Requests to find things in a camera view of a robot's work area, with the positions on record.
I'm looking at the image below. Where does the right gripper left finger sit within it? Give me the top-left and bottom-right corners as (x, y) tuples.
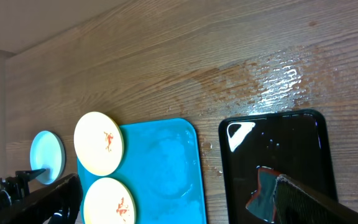
(0, 173), (83, 223)

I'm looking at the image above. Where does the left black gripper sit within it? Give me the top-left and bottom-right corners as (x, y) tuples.
(0, 169), (46, 210)

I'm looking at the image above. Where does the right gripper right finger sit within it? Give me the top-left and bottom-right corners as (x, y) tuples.
(273, 174), (358, 224)

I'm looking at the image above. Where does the light blue plate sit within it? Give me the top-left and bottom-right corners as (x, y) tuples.
(29, 131), (66, 185)

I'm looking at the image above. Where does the yellow plate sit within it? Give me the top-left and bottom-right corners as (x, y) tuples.
(73, 111), (124, 176)
(83, 177), (136, 224)

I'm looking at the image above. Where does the orange sponge with green pad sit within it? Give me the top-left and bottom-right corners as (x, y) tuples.
(246, 166), (281, 223)

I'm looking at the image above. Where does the black plastic tray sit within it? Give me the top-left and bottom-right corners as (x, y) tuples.
(218, 110), (338, 223)

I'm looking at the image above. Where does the teal plastic tray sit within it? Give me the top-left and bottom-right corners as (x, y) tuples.
(78, 118), (207, 223)

